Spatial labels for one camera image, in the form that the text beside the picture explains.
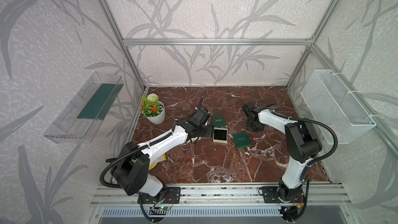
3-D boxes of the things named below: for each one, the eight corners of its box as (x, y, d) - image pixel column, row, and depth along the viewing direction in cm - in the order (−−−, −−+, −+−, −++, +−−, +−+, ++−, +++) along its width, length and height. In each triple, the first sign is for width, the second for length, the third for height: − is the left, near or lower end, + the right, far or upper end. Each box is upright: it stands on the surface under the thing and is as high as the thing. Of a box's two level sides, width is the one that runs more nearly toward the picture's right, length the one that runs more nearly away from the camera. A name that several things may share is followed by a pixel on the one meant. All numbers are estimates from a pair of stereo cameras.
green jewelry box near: (236, 149, 91) (237, 146, 88) (232, 136, 96) (233, 133, 93) (249, 146, 92) (251, 144, 89) (245, 134, 97) (246, 131, 94)
